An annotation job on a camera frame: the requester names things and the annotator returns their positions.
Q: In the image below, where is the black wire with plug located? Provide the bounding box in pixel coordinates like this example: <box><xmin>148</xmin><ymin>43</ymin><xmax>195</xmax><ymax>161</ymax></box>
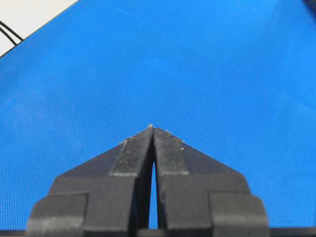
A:
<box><xmin>0</xmin><ymin>21</ymin><xmax>24</xmax><ymax>46</ymax></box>

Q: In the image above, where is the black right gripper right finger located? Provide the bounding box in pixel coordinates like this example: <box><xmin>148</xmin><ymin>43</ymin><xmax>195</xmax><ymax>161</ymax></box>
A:
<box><xmin>154</xmin><ymin>128</ymin><xmax>269</xmax><ymax>237</ymax></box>

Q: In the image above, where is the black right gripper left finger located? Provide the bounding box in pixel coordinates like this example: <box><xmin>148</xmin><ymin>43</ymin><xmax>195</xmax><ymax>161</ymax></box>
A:
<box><xmin>26</xmin><ymin>127</ymin><xmax>154</xmax><ymax>237</ymax></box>

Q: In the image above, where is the blue table mat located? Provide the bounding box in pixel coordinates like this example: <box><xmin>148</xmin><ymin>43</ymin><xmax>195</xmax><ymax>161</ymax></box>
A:
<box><xmin>0</xmin><ymin>0</ymin><xmax>316</xmax><ymax>230</ymax></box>

